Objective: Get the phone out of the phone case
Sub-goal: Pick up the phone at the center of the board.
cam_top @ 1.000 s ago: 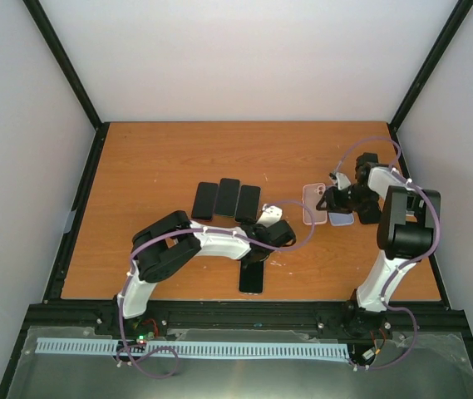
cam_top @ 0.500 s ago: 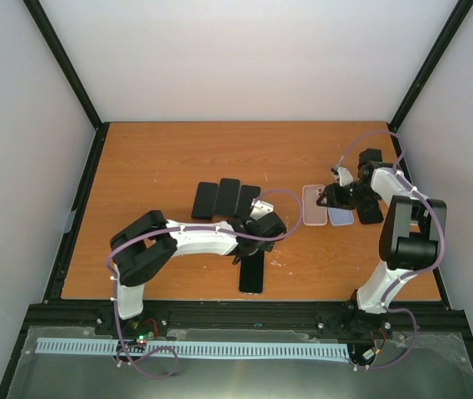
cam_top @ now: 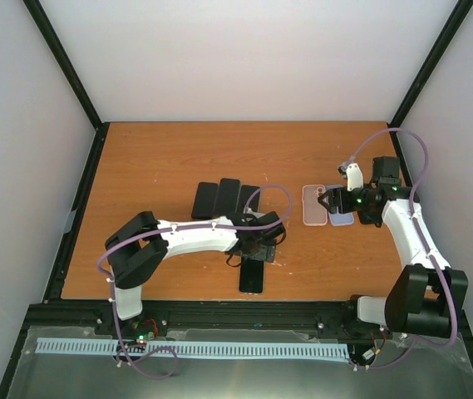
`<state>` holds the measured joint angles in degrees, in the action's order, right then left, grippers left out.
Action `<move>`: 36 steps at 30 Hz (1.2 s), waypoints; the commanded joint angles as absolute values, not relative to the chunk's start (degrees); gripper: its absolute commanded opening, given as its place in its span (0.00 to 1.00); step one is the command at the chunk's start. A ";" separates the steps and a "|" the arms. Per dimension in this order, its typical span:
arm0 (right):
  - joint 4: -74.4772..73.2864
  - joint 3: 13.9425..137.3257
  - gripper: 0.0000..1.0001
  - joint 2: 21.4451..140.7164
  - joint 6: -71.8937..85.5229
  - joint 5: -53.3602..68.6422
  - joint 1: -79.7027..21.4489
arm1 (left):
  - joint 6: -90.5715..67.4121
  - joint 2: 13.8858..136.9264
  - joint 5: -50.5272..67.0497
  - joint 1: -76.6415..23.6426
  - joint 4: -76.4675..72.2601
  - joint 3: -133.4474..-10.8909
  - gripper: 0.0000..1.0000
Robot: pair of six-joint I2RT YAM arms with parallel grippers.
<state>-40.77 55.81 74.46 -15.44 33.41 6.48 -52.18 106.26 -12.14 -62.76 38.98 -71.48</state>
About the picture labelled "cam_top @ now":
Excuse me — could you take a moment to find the pink phone case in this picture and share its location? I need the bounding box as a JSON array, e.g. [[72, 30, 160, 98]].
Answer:
[[302, 185, 328, 227]]

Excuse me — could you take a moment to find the black phone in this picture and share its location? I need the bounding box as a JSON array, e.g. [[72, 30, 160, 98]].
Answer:
[[239, 258, 265, 295], [214, 178, 240, 217]]

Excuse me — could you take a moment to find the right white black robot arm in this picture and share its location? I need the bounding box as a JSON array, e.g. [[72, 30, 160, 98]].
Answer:
[[318, 156, 468, 340]]

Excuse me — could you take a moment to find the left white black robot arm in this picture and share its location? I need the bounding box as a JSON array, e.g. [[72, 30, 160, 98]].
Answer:
[[104, 210, 286, 335]]

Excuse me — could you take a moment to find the phone with maroon edge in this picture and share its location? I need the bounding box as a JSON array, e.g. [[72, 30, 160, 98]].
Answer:
[[191, 182, 219, 220]]

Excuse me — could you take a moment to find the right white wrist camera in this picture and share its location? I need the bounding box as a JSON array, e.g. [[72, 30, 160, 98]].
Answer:
[[338, 162, 364, 192]]

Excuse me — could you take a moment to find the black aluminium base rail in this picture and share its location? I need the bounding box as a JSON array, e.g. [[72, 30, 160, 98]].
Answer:
[[27, 300, 468, 344]]

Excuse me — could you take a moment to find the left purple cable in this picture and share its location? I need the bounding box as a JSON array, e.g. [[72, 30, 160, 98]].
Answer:
[[96, 185, 295, 380]]

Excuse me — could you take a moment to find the right black frame post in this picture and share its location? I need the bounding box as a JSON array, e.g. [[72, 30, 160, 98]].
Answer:
[[387, 0, 473, 132]]

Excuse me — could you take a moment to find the black frame post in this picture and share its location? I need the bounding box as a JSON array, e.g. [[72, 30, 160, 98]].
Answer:
[[22, 0, 110, 134], [387, 0, 473, 132]]

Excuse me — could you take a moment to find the light blue slotted cable duct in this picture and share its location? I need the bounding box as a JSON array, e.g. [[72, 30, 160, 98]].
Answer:
[[34, 337, 349, 362]]

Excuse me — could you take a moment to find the left black frame post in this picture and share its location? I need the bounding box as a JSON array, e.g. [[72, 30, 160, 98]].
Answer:
[[22, 0, 110, 134]]

